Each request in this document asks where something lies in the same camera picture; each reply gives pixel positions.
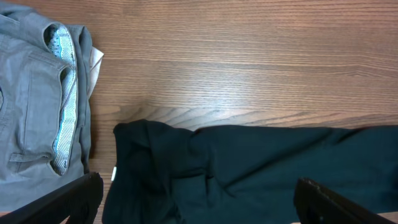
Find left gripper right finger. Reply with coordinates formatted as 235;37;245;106
294;178;394;224

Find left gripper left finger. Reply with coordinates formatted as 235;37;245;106
1;172;103;224

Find black t-shirt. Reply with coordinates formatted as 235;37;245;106
102;119;397;223

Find folded grey trousers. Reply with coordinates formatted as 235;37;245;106
1;2;92;212

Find white cloth under trousers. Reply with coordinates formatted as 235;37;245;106
87;47;104;98

